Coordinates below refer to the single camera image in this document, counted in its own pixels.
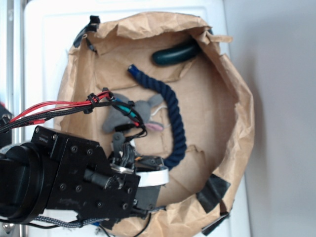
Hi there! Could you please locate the crumpled brown paper bag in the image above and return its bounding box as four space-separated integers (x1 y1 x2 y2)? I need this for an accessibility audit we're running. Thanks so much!
58 12 254 237

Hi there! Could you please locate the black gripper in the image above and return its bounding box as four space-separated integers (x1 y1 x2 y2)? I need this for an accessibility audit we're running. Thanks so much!
31 126 169 223

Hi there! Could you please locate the black tape piece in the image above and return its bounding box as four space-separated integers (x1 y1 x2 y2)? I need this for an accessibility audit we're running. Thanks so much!
73 15 100 52
196 174 231 237

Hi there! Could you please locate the black tape piece right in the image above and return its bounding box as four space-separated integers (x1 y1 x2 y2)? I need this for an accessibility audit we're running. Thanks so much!
196 174 231 237

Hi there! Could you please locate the dark green toy cucumber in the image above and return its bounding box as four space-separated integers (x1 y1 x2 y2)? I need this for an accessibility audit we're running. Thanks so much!
152 43 201 66

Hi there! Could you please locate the aluminium frame rail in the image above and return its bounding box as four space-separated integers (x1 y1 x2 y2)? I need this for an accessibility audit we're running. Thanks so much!
4 0 28 237

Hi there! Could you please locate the black tape piece left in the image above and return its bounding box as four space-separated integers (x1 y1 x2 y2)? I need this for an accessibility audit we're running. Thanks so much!
73 15 100 52

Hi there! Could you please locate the dark blue twisted rope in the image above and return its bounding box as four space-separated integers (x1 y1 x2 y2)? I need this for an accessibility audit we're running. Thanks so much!
127 64 187 170

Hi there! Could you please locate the grey plush bunny toy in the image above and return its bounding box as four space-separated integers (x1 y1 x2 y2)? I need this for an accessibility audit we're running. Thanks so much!
102 94 164 133

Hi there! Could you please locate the red and black wire bundle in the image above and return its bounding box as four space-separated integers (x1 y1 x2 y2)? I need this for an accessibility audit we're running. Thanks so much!
0 86 148 139

